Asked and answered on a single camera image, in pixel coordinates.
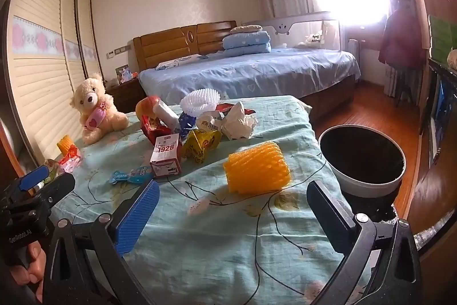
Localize cream teddy bear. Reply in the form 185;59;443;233
69;73;129;145

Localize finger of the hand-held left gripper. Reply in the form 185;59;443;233
16;165;51;192
34;172;76;213

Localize dark red coat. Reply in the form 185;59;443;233
378;0;427;70

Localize dark coat rack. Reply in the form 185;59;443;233
394;67;422;107

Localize red yellow apple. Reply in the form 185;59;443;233
136;96;163;118

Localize red chip bag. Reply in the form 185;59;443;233
140;114;174;146

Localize wall switch panel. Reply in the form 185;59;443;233
107;45;132;58

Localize yellow snack wrapper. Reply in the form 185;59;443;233
183;129;223;164

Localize large yellow foam net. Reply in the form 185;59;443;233
223;141;291;195

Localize folded blue quilt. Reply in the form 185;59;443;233
222;31;272;58

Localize light blue candy wrapper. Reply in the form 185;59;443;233
109;166;155;185

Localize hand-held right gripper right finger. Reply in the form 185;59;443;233
306;180;424;305

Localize photo frame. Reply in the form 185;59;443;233
115;65;131;84

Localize beige pillow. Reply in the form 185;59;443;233
229;24;263;35

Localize dark wooden nightstand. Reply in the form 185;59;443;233
105;78;147;114

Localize green floral tablecloth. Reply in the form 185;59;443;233
46;95;375;305

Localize printed paper wrapper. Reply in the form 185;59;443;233
196;110;224;134

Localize white plush toy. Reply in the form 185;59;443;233
298;31;324;48

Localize black glass cabinet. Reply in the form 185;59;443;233
418;58;457;166

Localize red pink snack packet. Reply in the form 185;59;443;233
57;144;83;173

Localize green drink pouch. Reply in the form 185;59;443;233
34;158;61;189

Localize white radiator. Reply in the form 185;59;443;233
348;39;363;80

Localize person's left hand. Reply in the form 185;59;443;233
10;242;48;305

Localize cream slatted wardrobe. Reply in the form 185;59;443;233
0;0;106;177

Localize white red milk carton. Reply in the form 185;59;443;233
149;133;183;178

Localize crumpled white paper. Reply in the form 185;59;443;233
221;101;258;140

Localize white black waste bin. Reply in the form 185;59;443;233
318;124;407;220

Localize blue patterned wrapper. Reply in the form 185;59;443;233
178;111;199;141

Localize wooden headboard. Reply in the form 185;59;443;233
133;20;238;71

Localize printed baby pillow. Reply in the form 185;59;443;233
155;54;209;71

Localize stack of green boxes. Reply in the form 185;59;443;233
428;15;457;59

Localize grey bed guard rail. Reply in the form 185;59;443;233
242;11;341;52

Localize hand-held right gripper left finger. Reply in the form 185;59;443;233
43;179;160;305

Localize bed with blue sheet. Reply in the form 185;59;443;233
139;48;361;120

